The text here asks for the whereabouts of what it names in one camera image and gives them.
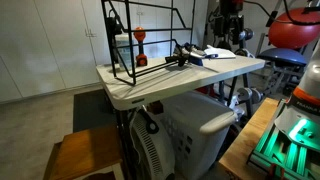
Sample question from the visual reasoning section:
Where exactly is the white laundry basket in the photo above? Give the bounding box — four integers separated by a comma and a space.
159, 91, 239, 180

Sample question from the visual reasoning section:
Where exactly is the small black bundled object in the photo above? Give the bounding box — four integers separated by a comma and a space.
165, 54, 188, 68

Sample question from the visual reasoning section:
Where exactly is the black table leg frame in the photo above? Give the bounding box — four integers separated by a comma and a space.
114, 107, 138, 180

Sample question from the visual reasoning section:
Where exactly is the brown wooden stool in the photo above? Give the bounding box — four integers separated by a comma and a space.
42, 124, 125, 180

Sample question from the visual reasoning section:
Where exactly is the clear wipes canister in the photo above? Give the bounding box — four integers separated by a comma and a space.
114, 33, 141, 70

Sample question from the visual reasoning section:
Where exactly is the dark floor mat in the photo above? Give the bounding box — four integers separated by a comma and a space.
72, 88, 118, 133

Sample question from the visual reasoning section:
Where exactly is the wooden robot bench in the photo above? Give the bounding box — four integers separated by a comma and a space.
218, 97, 280, 180

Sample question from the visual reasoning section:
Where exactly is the grey dumbbell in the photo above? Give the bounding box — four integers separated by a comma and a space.
232, 86, 265, 112

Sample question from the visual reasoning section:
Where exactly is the red exercise ball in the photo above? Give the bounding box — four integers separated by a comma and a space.
267, 7, 320, 50

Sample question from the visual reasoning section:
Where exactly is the white plastic dustpan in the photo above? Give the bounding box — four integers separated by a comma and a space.
203, 44, 237, 61

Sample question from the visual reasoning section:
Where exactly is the white floor fan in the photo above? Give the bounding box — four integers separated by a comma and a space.
129, 109, 177, 180

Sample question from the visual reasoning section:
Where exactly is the black wire rack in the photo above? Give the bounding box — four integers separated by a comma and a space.
100, 0, 197, 87

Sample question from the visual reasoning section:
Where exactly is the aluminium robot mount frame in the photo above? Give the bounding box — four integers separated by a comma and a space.
247, 99, 320, 180

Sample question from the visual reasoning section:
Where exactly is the blue white hand brush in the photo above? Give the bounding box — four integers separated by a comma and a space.
188, 51, 218, 67

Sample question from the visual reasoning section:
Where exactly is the blue padded seat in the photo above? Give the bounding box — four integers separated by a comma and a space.
257, 47, 308, 67

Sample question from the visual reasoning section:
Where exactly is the black tool hanging on rack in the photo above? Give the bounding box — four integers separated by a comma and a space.
105, 15, 124, 64

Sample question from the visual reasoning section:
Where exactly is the black weight machine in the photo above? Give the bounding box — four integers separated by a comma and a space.
208, 0, 255, 52

